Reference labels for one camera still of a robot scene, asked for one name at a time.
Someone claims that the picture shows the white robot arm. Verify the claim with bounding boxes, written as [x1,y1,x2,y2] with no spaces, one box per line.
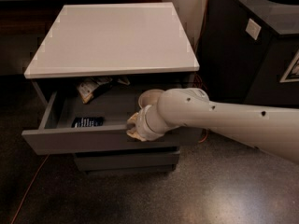
[127,88,299,163]

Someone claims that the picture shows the white bowl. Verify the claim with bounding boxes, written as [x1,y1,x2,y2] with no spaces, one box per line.
[138,89,164,108]

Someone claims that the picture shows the white label on bin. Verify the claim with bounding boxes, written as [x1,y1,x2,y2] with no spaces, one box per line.
[246,19,262,40]

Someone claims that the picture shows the brown and white snack bag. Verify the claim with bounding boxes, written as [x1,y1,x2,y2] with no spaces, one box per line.
[75,76,130,104]

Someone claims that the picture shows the orange cable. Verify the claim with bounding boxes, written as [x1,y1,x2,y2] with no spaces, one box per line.
[9,0,218,224]

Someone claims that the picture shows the grey drawer cabinet white top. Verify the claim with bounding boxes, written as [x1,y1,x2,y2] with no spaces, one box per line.
[24,3,199,174]

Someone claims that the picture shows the black bin with round hole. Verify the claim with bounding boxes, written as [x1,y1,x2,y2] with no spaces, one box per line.
[197,0,299,107]

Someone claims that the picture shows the framed sign on bin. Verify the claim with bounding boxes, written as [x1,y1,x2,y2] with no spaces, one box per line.
[279,50,299,83]

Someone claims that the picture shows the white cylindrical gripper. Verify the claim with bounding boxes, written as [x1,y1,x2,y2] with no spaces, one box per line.
[126,105,178,142]

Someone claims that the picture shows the blue rxbar blueberry bar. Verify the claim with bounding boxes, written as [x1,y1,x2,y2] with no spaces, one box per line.
[72,117,104,128]

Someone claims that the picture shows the grey top drawer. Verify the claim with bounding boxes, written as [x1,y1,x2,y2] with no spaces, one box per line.
[22,85,202,155]

